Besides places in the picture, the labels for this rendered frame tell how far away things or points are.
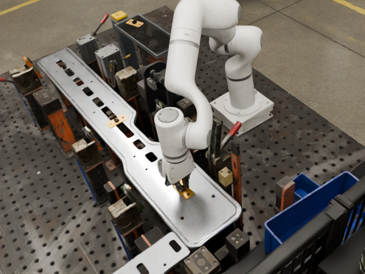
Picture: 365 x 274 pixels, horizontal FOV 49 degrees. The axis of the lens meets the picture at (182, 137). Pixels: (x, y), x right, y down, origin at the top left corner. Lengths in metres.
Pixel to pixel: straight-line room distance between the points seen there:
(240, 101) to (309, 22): 2.32
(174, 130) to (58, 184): 0.96
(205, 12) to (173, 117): 0.35
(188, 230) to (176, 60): 0.53
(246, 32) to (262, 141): 0.53
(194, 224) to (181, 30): 0.60
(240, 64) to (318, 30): 2.30
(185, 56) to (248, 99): 0.80
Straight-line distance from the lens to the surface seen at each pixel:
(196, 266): 1.17
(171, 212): 1.33
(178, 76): 1.15
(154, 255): 1.27
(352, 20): 4.20
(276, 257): 0.62
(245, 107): 1.94
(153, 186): 1.41
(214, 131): 1.31
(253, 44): 1.70
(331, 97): 3.26
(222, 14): 1.32
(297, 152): 1.88
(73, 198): 1.87
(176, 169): 1.24
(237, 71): 1.79
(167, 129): 1.10
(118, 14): 2.07
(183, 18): 1.20
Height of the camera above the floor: 2.10
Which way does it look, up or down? 45 degrees down
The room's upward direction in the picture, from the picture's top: 10 degrees counter-clockwise
